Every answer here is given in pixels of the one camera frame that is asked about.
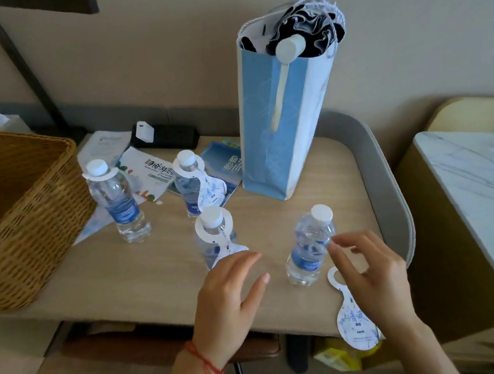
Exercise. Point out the person's right hand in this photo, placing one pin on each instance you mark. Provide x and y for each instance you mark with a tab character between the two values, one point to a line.
379	285

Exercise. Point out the person's left hand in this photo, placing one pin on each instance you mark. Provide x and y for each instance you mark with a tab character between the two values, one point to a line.
223	314

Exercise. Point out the person's right thumb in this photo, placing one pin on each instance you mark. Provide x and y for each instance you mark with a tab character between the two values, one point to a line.
341	265

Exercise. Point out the person's left thumb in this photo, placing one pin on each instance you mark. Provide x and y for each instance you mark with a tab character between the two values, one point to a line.
257	292

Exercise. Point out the person's right forearm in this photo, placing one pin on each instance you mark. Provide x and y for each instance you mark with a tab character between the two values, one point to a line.
425	352

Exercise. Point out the clear water bottle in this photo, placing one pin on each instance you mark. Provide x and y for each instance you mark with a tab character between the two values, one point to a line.
212	246
189	193
308	249
122	209

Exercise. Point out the white bottle neck tag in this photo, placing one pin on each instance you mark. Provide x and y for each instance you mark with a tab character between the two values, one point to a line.
111	173
228	231
210	190
355	321

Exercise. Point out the black table leg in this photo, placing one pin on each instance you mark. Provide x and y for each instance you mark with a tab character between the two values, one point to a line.
297	354

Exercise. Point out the yellow packet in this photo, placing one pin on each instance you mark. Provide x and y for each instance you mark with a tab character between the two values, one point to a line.
339	354

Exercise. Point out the blue booklet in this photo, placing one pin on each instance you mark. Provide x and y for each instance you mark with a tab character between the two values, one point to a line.
224	160

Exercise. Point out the blue paper bag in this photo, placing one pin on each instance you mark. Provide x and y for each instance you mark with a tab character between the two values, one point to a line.
277	142

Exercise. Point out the white marble side table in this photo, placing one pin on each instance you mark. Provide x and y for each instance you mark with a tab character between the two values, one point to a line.
489	211

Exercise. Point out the white printed brochure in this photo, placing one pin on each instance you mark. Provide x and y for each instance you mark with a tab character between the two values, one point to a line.
149	174

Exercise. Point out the pale blue paper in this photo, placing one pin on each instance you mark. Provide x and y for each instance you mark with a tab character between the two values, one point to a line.
94	225

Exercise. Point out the black rectangular box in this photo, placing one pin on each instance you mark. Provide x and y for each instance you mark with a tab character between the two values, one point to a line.
173	136

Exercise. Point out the white paper sheet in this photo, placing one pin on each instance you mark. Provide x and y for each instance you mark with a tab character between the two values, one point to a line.
103	146

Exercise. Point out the black white folded umbrella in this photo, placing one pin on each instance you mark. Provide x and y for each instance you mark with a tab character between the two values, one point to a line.
310	27

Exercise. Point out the woven wicker basket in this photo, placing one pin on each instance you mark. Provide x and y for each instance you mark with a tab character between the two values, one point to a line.
7	204

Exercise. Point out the black metal stand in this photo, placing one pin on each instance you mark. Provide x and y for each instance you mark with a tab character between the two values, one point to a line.
25	70

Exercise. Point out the dark wooden shelf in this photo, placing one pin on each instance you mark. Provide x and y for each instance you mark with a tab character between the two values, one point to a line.
59	4

